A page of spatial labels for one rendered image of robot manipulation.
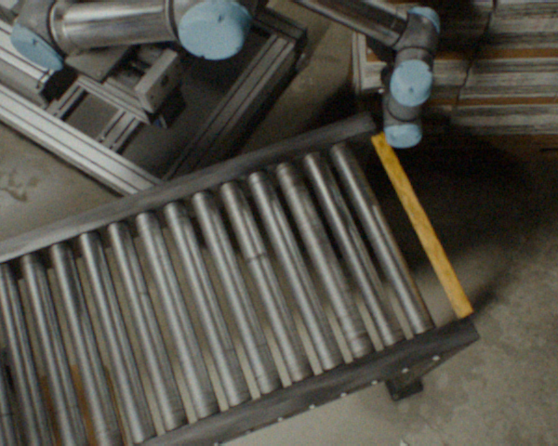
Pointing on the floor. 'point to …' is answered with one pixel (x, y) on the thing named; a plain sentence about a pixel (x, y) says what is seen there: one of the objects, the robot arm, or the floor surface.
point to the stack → (487, 81)
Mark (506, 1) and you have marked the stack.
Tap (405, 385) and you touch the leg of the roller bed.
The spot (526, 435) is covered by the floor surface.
